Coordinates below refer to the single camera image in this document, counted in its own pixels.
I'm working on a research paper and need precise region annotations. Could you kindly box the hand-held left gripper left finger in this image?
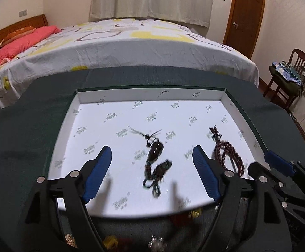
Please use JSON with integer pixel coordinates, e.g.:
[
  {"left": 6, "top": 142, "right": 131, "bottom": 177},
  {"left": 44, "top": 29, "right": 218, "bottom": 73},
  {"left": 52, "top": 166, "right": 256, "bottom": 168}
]
[{"left": 17, "top": 145, "right": 113, "bottom": 252}]

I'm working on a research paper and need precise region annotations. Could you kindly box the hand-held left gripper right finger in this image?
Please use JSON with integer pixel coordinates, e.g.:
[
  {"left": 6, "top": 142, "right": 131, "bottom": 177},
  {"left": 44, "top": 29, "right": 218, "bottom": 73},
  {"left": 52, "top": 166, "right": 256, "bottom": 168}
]
[{"left": 192, "top": 145, "right": 292, "bottom": 252}]

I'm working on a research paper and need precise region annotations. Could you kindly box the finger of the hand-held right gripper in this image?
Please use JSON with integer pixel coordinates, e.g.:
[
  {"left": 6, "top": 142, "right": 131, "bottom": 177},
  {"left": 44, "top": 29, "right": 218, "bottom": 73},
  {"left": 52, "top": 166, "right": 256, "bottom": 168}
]
[
  {"left": 264, "top": 150, "right": 305, "bottom": 189},
  {"left": 247, "top": 161, "right": 305, "bottom": 202}
]

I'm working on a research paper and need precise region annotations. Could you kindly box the dark red bead necklace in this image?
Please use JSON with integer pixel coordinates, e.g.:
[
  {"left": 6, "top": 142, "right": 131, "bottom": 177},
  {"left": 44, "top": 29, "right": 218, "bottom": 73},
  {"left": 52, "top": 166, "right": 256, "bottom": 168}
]
[{"left": 209, "top": 126, "right": 247, "bottom": 176}]

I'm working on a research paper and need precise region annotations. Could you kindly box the red tassel gold charm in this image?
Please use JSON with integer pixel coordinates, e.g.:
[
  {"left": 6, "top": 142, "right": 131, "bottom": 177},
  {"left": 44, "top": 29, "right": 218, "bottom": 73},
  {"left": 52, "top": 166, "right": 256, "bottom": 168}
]
[
  {"left": 103, "top": 236, "right": 132, "bottom": 249},
  {"left": 168, "top": 208, "right": 205, "bottom": 224}
]

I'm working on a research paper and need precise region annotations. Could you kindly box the dark pendant necklace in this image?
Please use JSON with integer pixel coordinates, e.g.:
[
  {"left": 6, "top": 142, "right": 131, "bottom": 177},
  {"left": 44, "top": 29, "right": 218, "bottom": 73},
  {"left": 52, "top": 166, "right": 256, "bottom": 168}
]
[{"left": 129, "top": 127, "right": 172, "bottom": 197}]

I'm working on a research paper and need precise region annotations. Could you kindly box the green box with white inside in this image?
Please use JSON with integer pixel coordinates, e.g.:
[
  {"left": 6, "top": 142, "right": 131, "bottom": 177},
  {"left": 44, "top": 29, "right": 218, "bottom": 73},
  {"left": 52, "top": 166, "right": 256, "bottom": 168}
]
[{"left": 47, "top": 88, "right": 267, "bottom": 219}]

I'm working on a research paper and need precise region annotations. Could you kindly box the rhinestone leaf brooch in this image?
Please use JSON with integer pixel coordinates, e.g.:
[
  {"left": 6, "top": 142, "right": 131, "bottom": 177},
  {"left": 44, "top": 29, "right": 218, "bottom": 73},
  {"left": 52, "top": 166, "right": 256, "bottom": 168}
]
[{"left": 148, "top": 236, "right": 168, "bottom": 250}]

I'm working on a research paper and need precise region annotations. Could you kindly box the dark green tablecloth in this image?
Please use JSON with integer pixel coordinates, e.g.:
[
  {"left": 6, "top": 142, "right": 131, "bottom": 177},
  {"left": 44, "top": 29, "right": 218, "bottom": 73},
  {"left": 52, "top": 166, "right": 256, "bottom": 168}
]
[{"left": 0, "top": 68, "right": 305, "bottom": 252}]

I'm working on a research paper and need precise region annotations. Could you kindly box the wooden chair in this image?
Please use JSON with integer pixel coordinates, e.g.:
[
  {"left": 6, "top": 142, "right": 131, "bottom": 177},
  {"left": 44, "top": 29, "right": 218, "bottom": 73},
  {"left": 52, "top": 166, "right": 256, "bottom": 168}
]
[{"left": 263, "top": 49, "right": 305, "bottom": 110}]

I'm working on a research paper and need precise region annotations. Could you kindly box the bed with patterned sheet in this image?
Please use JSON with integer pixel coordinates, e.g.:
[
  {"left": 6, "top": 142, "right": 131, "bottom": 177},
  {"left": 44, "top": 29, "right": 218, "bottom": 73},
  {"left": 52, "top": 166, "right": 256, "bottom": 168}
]
[{"left": 0, "top": 18, "right": 260, "bottom": 111}]

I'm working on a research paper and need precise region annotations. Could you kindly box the pink pillow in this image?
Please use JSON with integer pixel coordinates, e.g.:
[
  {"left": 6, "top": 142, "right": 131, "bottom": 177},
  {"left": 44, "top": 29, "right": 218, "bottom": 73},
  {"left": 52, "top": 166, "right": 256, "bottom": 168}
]
[{"left": 0, "top": 26, "right": 62, "bottom": 70}]

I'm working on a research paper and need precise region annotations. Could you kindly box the wooden door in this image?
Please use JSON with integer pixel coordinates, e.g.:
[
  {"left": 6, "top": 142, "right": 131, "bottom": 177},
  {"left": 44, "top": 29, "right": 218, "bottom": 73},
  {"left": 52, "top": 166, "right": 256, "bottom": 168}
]
[{"left": 223, "top": 0, "right": 267, "bottom": 60}]

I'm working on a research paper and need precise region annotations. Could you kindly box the orange pillow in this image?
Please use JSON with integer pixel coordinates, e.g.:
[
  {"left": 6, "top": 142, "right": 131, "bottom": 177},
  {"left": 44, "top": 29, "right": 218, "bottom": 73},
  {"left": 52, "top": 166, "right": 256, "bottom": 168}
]
[{"left": 0, "top": 26, "right": 36, "bottom": 48}]

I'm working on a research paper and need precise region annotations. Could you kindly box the wooden headboard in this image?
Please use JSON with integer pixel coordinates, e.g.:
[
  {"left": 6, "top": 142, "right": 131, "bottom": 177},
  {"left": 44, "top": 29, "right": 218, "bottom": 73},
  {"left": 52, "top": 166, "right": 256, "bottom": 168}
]
[{"left": 0, "top": 14, "right": 49, "bottom": 69}]

